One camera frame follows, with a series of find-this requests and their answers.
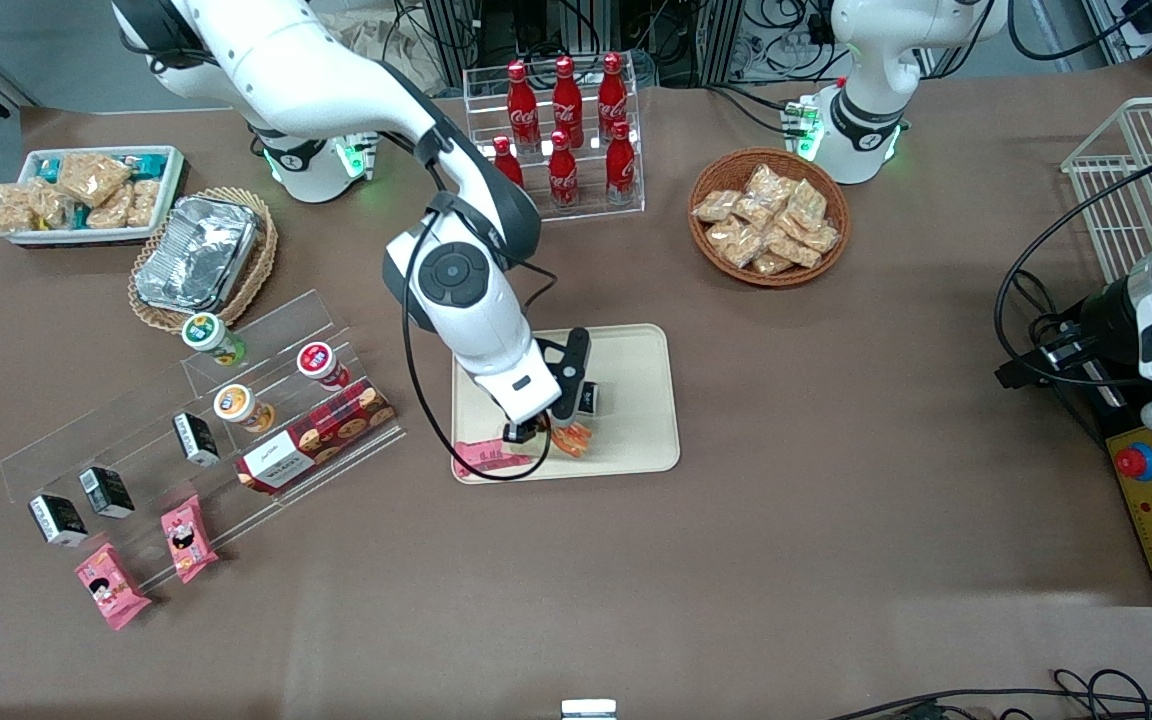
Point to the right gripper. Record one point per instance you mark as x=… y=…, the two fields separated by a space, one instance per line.
x=523 y=432

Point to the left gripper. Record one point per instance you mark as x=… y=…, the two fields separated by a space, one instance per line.
x=1096 y=322

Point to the orange snack packet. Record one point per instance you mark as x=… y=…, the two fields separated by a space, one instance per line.
x=574 y=440

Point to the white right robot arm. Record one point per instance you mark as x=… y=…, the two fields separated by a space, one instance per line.
x=456 y=300

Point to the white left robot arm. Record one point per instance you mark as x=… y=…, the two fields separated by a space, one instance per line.
x=871 y=60

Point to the cream plastic tray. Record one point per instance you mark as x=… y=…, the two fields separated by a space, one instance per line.
x=636 y=400

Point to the pink snack pack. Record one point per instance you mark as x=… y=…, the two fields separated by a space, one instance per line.
x=188 y=540
x=486 y=458
x=111 y=590

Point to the small black white carton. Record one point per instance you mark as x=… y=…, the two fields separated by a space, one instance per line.
x=196 y=440
x=591 y=398
x=58 y=520
x=106 y=492

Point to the red emergency stop button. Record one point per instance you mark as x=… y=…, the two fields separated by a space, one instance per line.
x=1136 y=461

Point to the red plaid cookie box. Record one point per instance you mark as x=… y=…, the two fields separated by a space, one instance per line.
x=316 y=435

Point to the red strawberry gum jar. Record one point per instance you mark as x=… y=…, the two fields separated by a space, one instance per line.
x=321 y=365

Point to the round brown woven basket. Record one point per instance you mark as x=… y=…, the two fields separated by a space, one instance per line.
x=711 y=265

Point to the clear bag of crackers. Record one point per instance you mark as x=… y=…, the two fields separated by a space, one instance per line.
x=736 y=243
x=772 y=264
x=808 y=205
x=716 y=206
x=768 y=195
x=794 y=248
x=822 y=238

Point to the red cola bottle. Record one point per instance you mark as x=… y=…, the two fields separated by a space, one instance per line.
x=508 y=165
x=562 y=175
x=621 y=165
x=613 y=95
x=567 y=100
x=522 y=110

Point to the clear acrylic tiered stand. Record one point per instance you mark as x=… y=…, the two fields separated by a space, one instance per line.
x=266 y=320

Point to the orange lid gum jar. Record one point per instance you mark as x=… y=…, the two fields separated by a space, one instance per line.
x=239 y=405

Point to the small silver white device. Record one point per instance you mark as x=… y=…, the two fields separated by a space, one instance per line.
x=588 y=710

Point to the woven wicker basket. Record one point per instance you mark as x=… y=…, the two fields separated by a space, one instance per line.
x=261 y=260

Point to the clear acrylic bottle rack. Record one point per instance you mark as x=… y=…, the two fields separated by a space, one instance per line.
x=481 y=110

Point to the green sunflower gum jar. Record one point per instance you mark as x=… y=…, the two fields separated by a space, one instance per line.
x=208 y=335

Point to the aluminium foil container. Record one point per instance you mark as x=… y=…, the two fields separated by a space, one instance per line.
x=196 y=255

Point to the white rectangular plastic bin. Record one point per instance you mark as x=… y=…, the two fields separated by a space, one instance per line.
x=174 y=165

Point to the puffed rice snack pack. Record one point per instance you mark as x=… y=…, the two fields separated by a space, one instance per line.
x=144 y=202
x=111 y=210
x=94 y=178
x=14 y=208

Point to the teal snack pack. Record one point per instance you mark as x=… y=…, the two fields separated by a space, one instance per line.
x=48 y=169
x=148 y=164

